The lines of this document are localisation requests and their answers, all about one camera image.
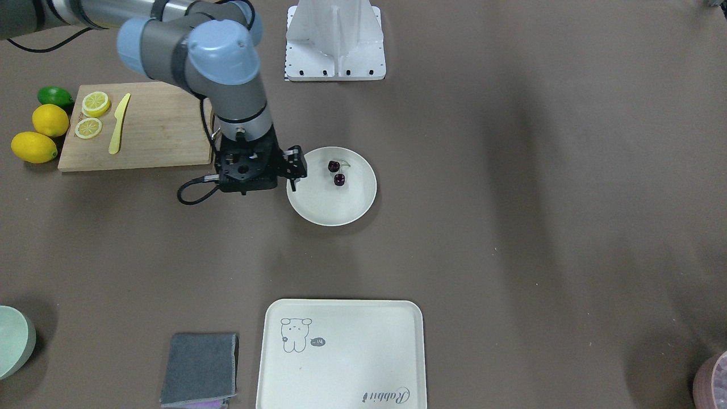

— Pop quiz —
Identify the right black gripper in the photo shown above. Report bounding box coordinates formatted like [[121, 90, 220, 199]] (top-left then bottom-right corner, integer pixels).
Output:
[[215, 127, 307, 194]]

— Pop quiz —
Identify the white round plate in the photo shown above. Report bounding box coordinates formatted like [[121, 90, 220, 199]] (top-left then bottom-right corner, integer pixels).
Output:
[[286, 147, 378, 226]]

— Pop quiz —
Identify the dark red cherry pair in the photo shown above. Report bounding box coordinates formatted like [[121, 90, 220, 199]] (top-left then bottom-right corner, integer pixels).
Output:
[[327, 160, 351, 187]]

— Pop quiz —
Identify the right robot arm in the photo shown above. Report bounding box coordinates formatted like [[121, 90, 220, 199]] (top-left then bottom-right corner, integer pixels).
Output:
[[2, 1, 307, 194]]

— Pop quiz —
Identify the cream rectangular tray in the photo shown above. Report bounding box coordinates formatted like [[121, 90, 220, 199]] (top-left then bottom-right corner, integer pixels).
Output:
[[256, 299, 428, 408]]

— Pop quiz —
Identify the wooden cutting board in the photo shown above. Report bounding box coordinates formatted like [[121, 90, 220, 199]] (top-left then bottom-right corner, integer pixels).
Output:
[[57, 81, 211, 173]]

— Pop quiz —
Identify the yellow plastic knife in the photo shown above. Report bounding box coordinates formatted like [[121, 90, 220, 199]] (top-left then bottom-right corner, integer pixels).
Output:
[[107, 93, 131, 155]]

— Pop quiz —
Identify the grey folded cloth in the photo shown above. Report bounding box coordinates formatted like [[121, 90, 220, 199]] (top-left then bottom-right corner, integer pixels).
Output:
[[160, 332, 238, 408]]

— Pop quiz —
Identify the lemon slice outer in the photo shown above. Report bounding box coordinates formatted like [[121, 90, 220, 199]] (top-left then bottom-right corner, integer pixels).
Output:
[[81, 91, 111, 118]]

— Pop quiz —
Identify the lemon slice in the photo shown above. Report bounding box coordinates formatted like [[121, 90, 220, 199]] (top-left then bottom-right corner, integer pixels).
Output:
[[74, 118, 103, 140], [81, 91, 111, 118]]

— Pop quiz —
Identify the lemon slice inner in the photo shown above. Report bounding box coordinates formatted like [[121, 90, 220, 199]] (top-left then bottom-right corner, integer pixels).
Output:
[[74, 118, 103, 140]]

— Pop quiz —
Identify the whole lemon middle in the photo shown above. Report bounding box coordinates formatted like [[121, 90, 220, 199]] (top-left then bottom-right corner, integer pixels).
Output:
[[32, 104, 70, 138]]

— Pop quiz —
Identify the whole lemon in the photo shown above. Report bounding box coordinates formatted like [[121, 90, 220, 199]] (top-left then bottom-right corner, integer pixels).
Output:
[[11, 131, 58, 164], [32, 104, 70, 138]]

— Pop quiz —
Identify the green lime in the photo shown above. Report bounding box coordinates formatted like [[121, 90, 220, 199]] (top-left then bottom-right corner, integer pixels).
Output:
[[37, 86, 74, 108]]

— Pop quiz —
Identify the whole lemon outer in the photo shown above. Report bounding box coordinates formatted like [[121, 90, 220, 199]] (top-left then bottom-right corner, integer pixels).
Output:
[[11, 131, 58, 164]]

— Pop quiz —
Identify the mint green bowl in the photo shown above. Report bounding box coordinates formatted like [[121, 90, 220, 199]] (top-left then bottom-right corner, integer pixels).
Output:
[[1, 306, 36, 380]]

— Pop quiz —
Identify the pink bowl with ice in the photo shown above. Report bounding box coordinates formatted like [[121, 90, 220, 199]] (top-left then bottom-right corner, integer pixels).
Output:
[[692, 352, 726, 408]]

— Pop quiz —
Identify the white pedestal column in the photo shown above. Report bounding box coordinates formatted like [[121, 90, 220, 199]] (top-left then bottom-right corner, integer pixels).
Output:
[[284, 1, 387, 81]]

